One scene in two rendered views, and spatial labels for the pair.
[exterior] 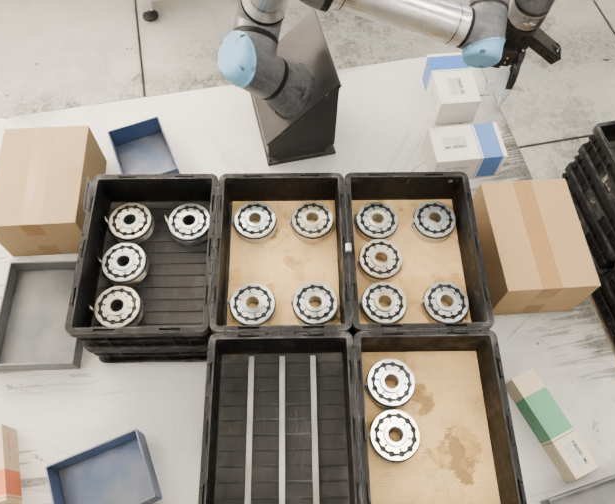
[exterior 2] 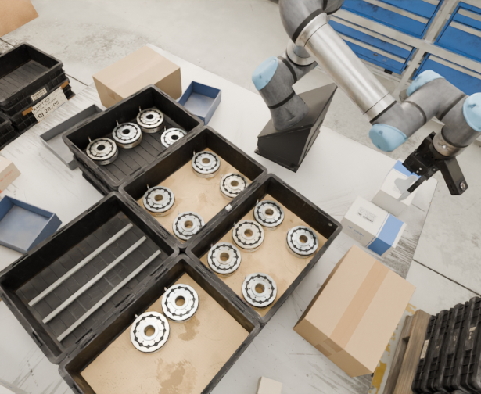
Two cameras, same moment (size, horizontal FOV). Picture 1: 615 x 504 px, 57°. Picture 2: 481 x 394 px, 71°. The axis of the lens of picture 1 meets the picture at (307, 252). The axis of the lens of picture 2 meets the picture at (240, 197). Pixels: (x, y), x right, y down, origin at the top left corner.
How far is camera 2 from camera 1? 0.51 m
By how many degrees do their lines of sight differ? 19
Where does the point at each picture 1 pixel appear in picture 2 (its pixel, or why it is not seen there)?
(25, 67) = (218, 55)
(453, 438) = (181, 369)
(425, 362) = (213, 311)
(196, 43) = not seen: hidden behind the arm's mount
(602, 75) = not seen: outside the picture
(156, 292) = (127, 159)
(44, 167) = (142, 70)
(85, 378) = (69, 177)
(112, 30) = not seen: hidden behind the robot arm
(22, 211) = (113, 80)
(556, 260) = (357, 329)
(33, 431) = (26, 180)
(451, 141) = (365, 213)
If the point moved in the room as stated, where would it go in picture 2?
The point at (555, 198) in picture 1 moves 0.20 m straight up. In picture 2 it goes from (396, 293) to (434, 270)
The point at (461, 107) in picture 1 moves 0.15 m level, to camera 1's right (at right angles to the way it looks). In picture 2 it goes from (393, 201) to (427, 226)
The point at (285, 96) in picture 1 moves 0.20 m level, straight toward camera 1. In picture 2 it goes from (279, 112) to (245, 141)
